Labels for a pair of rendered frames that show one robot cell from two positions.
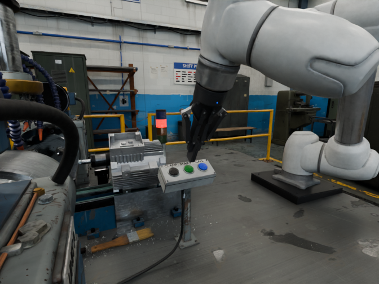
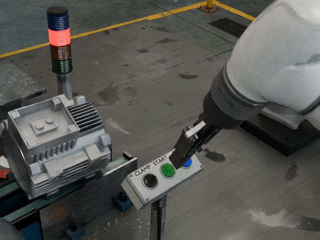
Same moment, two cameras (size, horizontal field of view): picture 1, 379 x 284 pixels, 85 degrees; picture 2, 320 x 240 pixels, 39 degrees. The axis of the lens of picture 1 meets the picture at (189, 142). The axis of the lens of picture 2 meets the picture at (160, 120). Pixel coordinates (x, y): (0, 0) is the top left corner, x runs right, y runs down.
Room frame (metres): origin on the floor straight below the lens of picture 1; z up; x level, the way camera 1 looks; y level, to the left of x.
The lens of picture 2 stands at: (-0.06, 0.25, 1.69)
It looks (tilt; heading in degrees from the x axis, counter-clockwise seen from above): 35 degrees down; 341
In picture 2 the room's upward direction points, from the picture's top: 3 degrees clockwise
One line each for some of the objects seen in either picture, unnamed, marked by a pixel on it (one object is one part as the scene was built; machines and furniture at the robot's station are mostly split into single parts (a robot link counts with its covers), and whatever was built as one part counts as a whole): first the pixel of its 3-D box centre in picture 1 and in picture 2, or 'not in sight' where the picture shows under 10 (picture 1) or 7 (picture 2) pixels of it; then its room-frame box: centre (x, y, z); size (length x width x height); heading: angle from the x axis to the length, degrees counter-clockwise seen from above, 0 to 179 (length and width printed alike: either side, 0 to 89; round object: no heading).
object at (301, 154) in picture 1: (302, 151); not in sight; (1.07, -0.60, 1.00); 0.18 x 0.16 x 0.22; 48
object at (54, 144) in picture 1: (52, 149); not in sight; (0.96, 0.66, 1.04); 0.41 x 0.25 x 0.25; 26
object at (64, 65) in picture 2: (161, 138); (61, 62); (1.17, 0.16, 1.05); 0.06 x 0.06 x 0.04
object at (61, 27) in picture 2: (161, 115); (58, 19); (1.17, 0.16, 1.19); 0.06 x 0.06 x 0.04
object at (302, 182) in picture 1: (292, 174); (279, 100); (1.09, -0.58, 0.86); 0.22 x 0.18 x 0.06; 33
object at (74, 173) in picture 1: (75, 171); not in sight; (0.74, 0.43, 1.01); 0.26 x 0.04 x 0.03; 26
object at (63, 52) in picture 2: (161, 131); (60, 48); (1.17, 0.16, 1.10); 0.06 x 0.06 x 0.04
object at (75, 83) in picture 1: (68, 115); not in sight; (3.62, 2.11, 0.98); 0.72 x 0.49 x 1.96; 113
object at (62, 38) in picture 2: (161, 123); (59, 34); (1.17, 0.16, 1.14); 0.06 x 0.06 x 0.04
